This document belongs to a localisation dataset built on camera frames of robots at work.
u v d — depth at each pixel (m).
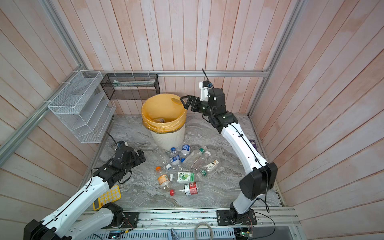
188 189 0.78
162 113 1.01
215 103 0.54
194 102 0.63
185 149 0.95
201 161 0.93
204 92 0.65
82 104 0.75
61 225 0.40
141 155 0.74
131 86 1.05
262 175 0.42
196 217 0.76
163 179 0.82
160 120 0.94
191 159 0.95
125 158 0.60
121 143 0.71
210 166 0.86
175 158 0.90
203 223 0.72
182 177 0.84
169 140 0.90
